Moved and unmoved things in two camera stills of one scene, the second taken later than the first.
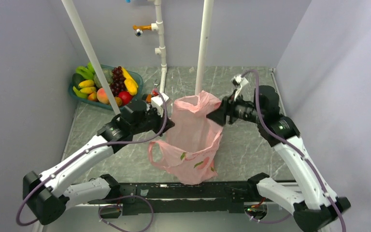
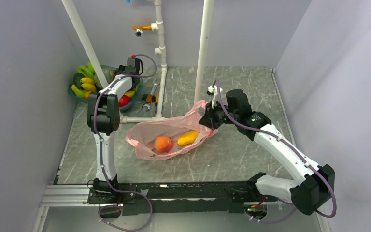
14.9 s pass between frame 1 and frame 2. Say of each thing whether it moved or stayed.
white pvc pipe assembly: stayed
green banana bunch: stayed
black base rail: stayed
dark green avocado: stayed
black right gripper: moved
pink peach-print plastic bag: moved
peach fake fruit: moved
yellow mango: moved
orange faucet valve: stayed
